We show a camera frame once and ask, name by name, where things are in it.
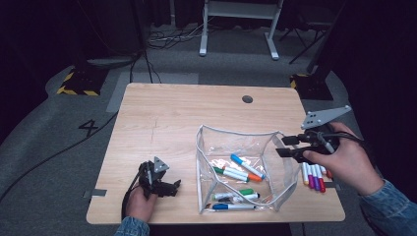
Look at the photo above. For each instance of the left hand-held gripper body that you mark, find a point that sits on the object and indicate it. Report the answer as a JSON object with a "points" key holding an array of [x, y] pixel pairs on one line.
{"points": [[159, 165]]}

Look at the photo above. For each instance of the dark round table grommet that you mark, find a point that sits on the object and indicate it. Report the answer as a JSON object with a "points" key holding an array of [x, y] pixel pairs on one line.
{"points": [[247, 99]]}

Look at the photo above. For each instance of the purple cap white marker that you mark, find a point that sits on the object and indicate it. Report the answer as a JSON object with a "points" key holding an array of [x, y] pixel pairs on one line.
{"points": [[316, 184]]}

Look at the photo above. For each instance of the black yellow striped stand base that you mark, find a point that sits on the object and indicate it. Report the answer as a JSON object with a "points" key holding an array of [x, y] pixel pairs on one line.
{"points": [[85, 82]]}

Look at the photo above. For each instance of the grey flat stand base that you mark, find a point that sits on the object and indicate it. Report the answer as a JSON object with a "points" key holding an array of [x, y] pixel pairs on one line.
{"points": [[111, 62]]}

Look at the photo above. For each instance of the clear plastic zipper pouch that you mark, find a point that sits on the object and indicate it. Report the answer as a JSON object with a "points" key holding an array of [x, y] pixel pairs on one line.
{"points": [[236, 141]]}

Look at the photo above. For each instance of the green cap white marker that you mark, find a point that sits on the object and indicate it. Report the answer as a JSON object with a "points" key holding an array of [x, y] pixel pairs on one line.
{"points": [[246, 191], [217, 169]]}

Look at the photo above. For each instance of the red cap white marker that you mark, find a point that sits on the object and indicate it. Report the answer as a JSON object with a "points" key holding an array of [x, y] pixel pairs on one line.
{"points": [[329, 174], [322, 188]]}

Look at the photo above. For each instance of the magenta cap white marker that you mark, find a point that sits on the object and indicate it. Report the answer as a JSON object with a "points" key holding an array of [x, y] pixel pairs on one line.
{"points": [[311, 183]]}

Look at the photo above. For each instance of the black folding stand legs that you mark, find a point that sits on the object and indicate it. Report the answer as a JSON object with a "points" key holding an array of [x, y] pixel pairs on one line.
{"points": [[306, 49]]}

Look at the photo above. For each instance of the grey tape strip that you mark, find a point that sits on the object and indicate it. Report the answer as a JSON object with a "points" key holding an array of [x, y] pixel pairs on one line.
{"points": [[337, 186], [96, 193]]}

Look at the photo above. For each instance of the white metal stand frame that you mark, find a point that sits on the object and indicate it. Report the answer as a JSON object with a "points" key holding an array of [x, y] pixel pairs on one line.
{"points": [[241, 10]]}

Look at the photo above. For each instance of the person's left hand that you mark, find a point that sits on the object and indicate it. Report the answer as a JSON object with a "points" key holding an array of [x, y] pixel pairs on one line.
{"points": [[139, 206]]}

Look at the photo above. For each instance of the dark stand column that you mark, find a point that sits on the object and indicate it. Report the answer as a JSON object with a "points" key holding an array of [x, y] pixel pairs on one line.
{"points": [[324, 55]]}

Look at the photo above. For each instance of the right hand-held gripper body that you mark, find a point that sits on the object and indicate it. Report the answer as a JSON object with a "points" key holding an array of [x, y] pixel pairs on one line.
{"points": [[323, 116]]}

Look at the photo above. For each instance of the yellow cap white marker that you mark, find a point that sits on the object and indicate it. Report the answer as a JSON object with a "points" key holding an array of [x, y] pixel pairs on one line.
{"points": [[305, 175]]}

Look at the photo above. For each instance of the person's right hand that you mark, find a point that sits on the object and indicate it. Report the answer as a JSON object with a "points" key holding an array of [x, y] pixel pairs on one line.
{"points": [[350, 167]]}

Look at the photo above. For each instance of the black stand base yellow edge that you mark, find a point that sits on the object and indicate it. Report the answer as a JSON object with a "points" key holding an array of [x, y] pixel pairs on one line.
{"points": [[311, 88]]}

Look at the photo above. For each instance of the salmon cap white marker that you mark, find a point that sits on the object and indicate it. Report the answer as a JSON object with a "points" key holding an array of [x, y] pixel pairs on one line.
{"points": [[323, 169]]}

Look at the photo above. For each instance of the orange cap white marker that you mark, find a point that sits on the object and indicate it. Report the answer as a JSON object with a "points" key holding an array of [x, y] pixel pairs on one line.
{"points": [[255, 177]]}

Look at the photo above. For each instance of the black cap white marker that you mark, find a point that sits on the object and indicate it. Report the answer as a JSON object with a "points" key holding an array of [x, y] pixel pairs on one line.
{"points": [[226, 199]]}

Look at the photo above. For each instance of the blue cap white marker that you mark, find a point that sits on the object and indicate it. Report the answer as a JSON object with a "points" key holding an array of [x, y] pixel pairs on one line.
{"points": [[220, 206], [236, 159]]}

